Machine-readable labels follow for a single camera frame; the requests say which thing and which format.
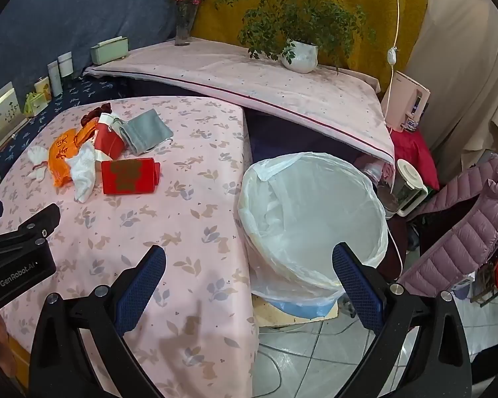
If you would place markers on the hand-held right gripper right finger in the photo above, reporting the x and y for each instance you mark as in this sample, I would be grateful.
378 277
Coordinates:
357 290

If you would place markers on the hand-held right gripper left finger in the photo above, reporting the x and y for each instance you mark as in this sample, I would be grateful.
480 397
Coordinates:
143 290

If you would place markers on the large white tissue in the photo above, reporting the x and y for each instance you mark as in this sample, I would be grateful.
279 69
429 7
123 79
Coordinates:
85 172

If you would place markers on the orange printed packet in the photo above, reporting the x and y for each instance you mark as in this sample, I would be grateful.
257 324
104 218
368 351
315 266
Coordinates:
64 153

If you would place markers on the red box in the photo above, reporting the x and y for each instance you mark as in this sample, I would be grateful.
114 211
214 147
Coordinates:
128 175

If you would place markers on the red paper cup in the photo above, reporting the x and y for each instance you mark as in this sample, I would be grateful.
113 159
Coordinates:
108 141

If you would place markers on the person's left hand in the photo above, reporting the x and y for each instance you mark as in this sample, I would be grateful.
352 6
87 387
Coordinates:
1 344

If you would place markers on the pink floral tablecloth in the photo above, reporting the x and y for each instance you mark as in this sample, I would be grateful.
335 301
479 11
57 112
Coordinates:
191 236

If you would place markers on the wooden board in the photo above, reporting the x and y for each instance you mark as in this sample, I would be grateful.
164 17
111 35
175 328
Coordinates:
274 315

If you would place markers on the white cardboard product box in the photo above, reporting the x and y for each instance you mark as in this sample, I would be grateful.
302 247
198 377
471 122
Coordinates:
4 116

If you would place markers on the small green gift box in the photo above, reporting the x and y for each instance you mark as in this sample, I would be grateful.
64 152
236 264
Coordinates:
34 103

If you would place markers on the clear plastic bottle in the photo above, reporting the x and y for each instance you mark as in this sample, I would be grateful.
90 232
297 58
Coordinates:
375 173

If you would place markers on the mauve puffer jacket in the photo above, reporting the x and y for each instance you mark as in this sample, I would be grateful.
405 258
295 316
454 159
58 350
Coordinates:
460 232

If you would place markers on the dark red velvet scrunchie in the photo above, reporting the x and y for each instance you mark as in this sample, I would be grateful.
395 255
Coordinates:
92 115

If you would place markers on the yellow tin can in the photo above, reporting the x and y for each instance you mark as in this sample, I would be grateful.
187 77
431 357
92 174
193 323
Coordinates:
42 89

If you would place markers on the slim white bottle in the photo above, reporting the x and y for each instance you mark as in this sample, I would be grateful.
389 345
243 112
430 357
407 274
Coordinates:
54 78

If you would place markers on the red cloth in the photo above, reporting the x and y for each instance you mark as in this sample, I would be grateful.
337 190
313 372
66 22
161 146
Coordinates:
417 153

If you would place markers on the navy floral cloth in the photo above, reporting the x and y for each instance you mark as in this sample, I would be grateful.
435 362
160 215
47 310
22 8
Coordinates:
87 89

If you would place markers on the white tumbler with dark base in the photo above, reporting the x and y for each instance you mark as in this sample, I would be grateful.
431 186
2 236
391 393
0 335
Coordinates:
65 64

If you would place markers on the small patterned mug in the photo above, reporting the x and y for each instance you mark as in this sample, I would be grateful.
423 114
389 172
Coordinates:
411 125

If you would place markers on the mint green lidded box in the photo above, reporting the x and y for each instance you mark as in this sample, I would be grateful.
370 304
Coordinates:
110 52

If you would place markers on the pink appliance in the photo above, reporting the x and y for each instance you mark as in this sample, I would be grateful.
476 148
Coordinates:
406 99

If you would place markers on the pink dotted cloth maroon stripe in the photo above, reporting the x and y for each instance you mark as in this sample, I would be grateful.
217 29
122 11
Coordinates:
274 87

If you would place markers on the blue-grey backdrop cloth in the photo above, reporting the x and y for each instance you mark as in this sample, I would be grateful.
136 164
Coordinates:
87 8

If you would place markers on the green plant in white pot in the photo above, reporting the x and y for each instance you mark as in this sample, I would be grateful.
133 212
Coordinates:
301 56

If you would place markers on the beige curtain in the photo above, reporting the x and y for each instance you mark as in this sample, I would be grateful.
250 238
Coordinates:
460 70

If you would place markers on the glass vase with red flowers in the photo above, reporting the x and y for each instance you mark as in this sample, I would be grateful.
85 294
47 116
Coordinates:
183 29

